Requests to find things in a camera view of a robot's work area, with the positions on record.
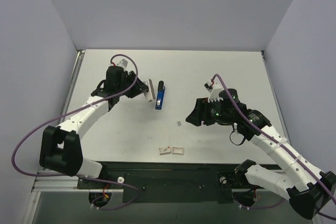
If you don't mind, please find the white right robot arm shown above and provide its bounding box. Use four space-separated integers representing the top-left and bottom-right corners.
185 88 335 220

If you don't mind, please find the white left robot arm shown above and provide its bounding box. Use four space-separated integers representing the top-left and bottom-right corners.
39 66 150 188

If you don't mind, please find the staple box tray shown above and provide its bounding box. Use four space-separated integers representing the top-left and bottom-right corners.
172 146 184 155

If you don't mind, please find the staple box lid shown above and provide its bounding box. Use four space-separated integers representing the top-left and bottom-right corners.
159 146 172 155

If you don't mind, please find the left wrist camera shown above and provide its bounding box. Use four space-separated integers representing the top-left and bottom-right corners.
116 59 128 69

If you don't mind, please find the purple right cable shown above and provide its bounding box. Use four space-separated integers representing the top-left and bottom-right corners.
211 73 336 219

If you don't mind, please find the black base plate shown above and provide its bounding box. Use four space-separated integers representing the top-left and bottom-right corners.
76 160 295 205

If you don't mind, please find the aluminium frame rail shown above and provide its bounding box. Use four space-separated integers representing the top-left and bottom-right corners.
20 49 124 224

